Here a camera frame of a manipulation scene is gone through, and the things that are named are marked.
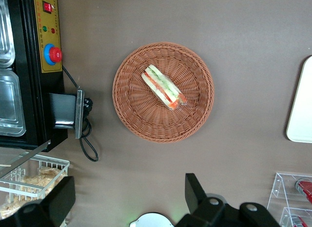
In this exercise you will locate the yellow control box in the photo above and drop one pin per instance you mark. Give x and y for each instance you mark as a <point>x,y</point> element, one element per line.
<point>50,41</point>

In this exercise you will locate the red cola bottle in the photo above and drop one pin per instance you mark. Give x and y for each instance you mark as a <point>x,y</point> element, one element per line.
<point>304,186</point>
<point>299,220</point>

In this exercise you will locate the beige plastic tray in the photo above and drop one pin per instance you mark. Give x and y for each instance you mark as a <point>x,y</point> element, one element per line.
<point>302,109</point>

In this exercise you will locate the puffed rice snack pack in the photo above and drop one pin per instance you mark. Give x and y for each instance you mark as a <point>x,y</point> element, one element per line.
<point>46,175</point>
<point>11,207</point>

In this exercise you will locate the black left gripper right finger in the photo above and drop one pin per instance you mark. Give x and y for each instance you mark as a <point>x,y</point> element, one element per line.
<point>197,202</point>

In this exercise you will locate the foil container in machine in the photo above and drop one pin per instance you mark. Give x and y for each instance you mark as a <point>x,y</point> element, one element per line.
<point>9,102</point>
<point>5,29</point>

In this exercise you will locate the clear acrylic bottle rack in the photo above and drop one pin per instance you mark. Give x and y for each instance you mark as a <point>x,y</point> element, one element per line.
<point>280,188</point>

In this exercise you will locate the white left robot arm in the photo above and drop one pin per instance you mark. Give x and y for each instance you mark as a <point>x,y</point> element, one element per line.
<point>152,220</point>

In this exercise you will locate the triangle sandwich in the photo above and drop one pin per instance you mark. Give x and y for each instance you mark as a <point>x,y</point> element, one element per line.
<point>163,88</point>

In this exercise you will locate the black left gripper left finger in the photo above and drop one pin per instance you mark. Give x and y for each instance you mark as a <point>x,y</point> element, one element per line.
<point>56,202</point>

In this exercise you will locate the brown round wicker basket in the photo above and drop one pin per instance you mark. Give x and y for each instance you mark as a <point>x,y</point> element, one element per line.
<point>136,109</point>

